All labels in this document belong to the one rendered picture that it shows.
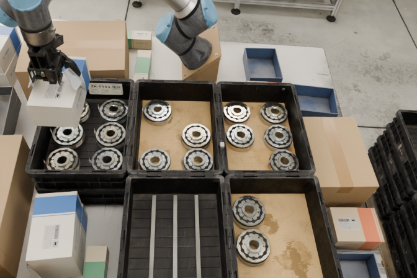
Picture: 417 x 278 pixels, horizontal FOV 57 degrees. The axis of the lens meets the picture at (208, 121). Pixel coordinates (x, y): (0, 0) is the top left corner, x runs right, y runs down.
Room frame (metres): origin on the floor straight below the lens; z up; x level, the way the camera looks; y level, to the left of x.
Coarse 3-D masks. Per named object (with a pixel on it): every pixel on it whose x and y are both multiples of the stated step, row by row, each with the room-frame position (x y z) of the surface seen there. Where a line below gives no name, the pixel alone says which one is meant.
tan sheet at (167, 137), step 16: (176, 112) 0.91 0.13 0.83; (192, 112) 0.92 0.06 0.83; (208, 112) 0.93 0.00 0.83; (144, 128) 0.81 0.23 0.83; (160, 128) 0.82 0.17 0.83; (176, 128) 0.84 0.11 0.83; (208, 128) 0.86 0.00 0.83; (144, 144) 0.75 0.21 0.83; (160, 144) 0.76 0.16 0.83; (176, 144) 0.77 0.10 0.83; (176, 160) 0.70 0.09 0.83
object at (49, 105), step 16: (80, 64) 0.79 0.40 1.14; (64, 80) 0.72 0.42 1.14; (32, 96) 0.64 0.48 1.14; (48, 96) 0.65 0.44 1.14; (64, 96) 0.66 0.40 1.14; (80, 96) 0.70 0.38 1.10; (32, 112) 0.61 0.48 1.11; (48, 112) 0.62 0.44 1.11; (64, 112) 0.62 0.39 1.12; (80, 112) 0.67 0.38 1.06
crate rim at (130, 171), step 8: (144, 80) 0.96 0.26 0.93; (152, 80) 0.97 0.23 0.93; (160, 80) 0.97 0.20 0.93; (168, 80) 0.98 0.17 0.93; (176, 80) 0.98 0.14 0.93; (184, 80) 0.99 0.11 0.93; (136, 88) 0.91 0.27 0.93; (216, 88) 0.97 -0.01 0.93; (136, 96) 0.89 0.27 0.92; (216, 96) 0.93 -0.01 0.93; (136, 104) 0.84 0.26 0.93; (216, 104) 0.89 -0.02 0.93; (136, 112) 0.80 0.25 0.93; (216, 112) 0.86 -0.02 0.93; (216, 120) 0.82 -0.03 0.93; (216, 128) 0.79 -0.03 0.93; (128, 152) 0.64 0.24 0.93; (128, 160) 0.61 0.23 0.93; (128, 168) 0.59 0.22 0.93
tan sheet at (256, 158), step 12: (252, 108) 0.99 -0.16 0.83; (252, 120) 0.92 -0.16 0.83; (264, 132) 0.88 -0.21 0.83; (228, 156) 0.75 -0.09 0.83; (240, 156) 0.75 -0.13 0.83; (252, 156) 0.76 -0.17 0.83; (264, 156) 0.77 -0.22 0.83; (228, 168) 0.70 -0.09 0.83; (240, 168) 0.71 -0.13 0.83; (252, 168) 0.71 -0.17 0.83; (264, 168) 0.72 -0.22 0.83
